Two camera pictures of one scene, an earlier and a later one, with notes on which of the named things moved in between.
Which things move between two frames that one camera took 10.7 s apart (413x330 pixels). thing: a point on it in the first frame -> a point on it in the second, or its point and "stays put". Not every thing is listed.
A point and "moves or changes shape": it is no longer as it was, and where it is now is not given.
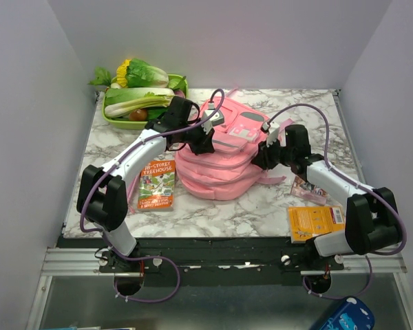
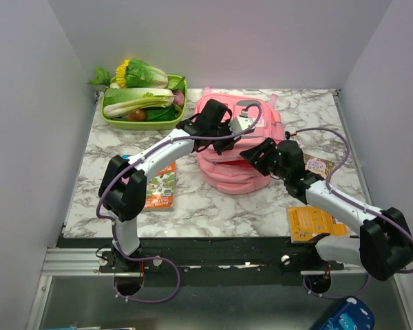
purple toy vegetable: [179, 93] stays put
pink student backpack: [229, 171] moves or changes shape
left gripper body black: [195, 137] -> [220, 145]
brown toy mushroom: [139, 115] stays put
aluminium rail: [85, 262] stays put
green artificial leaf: [102, 77] stays put
